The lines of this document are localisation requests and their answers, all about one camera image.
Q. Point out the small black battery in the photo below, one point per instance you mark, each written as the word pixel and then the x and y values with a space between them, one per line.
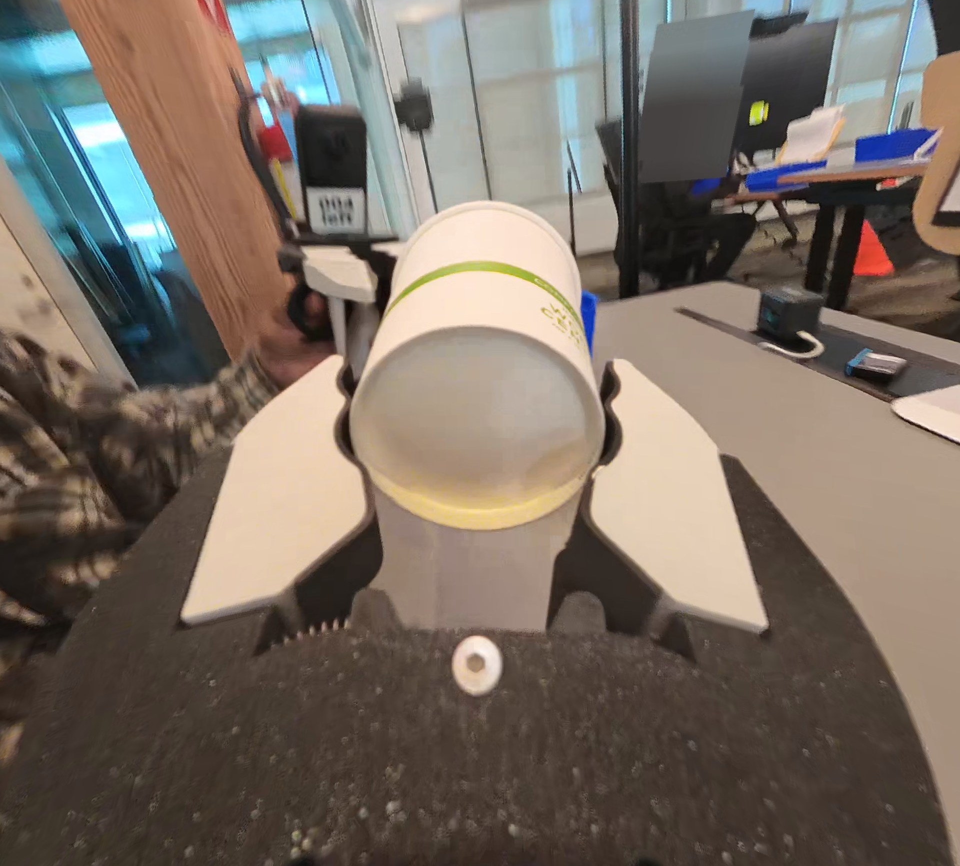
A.
pixel 876 364

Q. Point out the orange traffic cone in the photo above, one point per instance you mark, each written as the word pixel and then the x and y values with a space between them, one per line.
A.
pixel 872 255

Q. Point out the wooden-top desk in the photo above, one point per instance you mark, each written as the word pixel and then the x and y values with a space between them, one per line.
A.
pixel 847 175

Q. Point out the black webcam bar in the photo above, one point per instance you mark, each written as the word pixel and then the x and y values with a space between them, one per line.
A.
pixel 780 25

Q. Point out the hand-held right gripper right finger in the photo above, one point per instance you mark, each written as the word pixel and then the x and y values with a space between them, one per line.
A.
pixel 675 521

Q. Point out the blue plastic bin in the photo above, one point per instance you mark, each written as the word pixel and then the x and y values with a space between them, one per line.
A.
pixel 589 319

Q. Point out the black studio light panel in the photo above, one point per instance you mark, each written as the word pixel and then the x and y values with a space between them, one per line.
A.
pixel 414 105

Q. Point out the black monitor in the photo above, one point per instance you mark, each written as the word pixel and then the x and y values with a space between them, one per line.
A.
pixel 946 19
pixel 795 79

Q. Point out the red fire extinguisher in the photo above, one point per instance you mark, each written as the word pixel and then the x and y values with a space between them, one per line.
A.
pixel 276 143

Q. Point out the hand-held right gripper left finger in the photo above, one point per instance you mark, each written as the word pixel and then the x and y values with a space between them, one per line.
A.
pixel 277 506

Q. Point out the person's left forearm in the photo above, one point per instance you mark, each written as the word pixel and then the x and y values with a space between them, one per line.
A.
pixel 90 469

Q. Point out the black battery charger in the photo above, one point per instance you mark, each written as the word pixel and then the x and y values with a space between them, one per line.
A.
pixel 787 311

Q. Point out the white paper stack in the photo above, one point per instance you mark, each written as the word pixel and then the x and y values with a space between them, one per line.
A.
pixel 810 135

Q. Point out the white instruction sheet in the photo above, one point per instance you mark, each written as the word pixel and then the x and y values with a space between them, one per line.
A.
pixel 952 191

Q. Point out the person's left hand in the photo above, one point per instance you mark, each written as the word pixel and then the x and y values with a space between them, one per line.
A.
pixel 289 356

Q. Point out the white paper cup green band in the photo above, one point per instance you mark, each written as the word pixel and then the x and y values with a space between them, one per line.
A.
pixel 480 326

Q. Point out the wooden pillar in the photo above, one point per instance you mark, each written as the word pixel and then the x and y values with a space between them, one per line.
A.
pixel 150 94

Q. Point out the blue plastic tray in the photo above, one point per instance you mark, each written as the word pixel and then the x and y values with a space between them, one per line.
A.
pixel 780 173
pixel 892 145

